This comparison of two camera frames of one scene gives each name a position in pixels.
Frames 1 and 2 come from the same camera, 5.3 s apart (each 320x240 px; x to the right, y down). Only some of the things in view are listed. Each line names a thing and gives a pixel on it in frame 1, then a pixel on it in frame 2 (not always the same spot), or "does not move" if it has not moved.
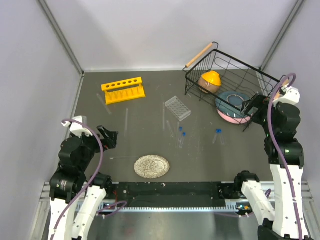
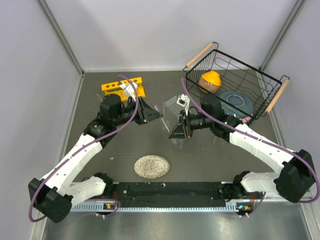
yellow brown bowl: x=210 y=82 does not move
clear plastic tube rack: x=178 y=108 does not move
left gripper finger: x=102 y=132 → x=153 y=116
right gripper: x=260 y=101 → x=183 y=129
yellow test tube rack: x=123 y=91 does not move
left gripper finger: x=112 y=134 → x=151 y=113
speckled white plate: x=151 y=166 does not move
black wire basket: x=224 y=82 does not move
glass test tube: x=126 y=122 → x=162 y=119
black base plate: x=173 y=194 does not move
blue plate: x=235 y=98 does not move
